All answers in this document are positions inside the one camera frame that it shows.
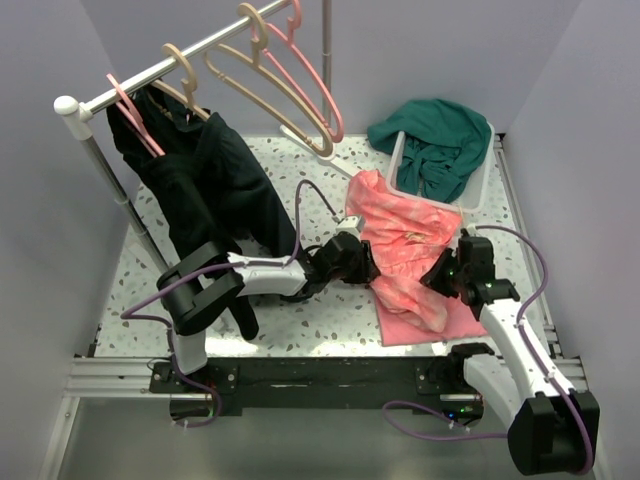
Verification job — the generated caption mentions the pink patterned shorts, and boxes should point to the pink patterned shorts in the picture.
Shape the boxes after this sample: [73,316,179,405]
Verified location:
[346,170,461,319]

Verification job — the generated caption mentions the beige plastic hanger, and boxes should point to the beige plastic hanger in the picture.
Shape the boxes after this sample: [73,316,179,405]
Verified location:
[202,1,334,157]

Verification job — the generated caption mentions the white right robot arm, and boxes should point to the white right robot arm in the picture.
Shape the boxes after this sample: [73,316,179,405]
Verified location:
[420,230,600,476]

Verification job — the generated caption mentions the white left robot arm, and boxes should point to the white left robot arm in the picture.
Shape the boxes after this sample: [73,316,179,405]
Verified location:
[156,232,380,392]

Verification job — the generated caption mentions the beige hanger with black garment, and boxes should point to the beige hanger with black garment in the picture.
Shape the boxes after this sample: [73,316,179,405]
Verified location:
[152,43,210,121]

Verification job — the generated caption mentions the black shorts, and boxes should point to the black shorts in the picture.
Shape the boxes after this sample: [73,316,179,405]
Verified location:
[106,84,205,202]

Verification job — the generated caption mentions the pink plastic hanger right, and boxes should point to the pink plastic hanger right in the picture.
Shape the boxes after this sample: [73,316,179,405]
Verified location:
[252,0,345,143]

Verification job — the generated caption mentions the pink hanger with black garment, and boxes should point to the pink hanger with black garment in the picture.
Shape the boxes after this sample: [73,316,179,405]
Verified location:
[106,73,165,158]

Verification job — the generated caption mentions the white plastic basket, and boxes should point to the white plastic basket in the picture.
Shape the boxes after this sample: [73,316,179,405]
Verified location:
[385,122,496,214]

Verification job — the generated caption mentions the plain pink folded cloth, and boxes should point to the plain pink folded cloth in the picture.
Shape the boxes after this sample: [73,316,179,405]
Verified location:
[375,298,487,347]

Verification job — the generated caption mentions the teal green garment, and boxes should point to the teal green garment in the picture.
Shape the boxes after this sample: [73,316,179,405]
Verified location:
[367,99,493,203]

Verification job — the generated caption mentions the black trousers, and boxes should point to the black trousers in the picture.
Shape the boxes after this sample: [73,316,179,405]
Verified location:
[144,112,301,342]

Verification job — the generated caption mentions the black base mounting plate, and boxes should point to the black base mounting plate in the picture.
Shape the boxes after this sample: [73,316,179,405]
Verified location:
[148,354,502,419]

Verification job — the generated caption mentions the white metal clothes rack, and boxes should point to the white metal clothes rack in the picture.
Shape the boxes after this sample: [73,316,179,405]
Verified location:
[52,0,376,281]

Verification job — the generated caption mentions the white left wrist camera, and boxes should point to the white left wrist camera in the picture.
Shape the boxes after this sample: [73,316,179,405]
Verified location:
[335,215,366,238]

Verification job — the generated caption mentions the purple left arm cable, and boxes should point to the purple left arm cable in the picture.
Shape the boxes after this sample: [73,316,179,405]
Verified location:
[121,180,346,426]

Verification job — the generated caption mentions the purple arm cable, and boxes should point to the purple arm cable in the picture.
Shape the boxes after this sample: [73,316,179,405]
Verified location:
[382,223,591,474]
[121,180,346,426]

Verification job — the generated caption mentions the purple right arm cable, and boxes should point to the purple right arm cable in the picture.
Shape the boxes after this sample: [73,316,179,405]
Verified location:
[382,223,591,474]

